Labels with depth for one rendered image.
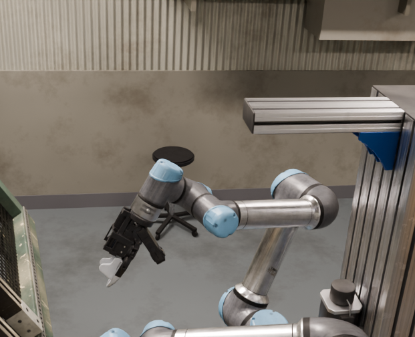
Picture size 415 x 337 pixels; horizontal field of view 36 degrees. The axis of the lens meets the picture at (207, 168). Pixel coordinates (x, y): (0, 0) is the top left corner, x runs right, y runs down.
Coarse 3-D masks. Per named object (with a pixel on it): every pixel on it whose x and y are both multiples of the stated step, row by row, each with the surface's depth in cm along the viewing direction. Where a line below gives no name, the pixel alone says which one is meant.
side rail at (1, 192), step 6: (0, 180) 305; (0, 186) 299; (0, 192) 300; (6, 192) 302; (0, 198) 301; (6, 198) 302; (12, 198) 306; (6, 204) 303; (12, 204) 304; (18, 204) 310; (12, 210) 305; (18, 210) 306; (12, 216) 307
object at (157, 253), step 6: (144, 228) 162; (138, 234) 162; (144, 234) 163; (150, 234) 166; (144, 240) 163; (150, 240) 163; (150, 246) 164; (156, 246) 164; (150, 252) 164; (156, 252) 164; (162, 252) 166; (156, 258) 165; (162, 258) 165
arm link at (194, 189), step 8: (184, 184) 162; (192, 184) 165; (200, 184) 168; (184, 192) 162; (192, 192) 162; (200, 192) 161; (208, 192) 162; (184, 200) 163; (192, 200) 160; (184, 208) 164; (192, 216) 162
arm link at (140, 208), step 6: (138, 198) 160; (132, 204) 161; (138, 204) 160; (144, 204) 159; (132, 210) 160; (138, 210) 159; (144, 210) 159; (150, 210) 160; (156, 210) 160; (138, 216) 160; (144, 216) 159; (150, 216) 160; (156, 216) 161; (150, 222) 162
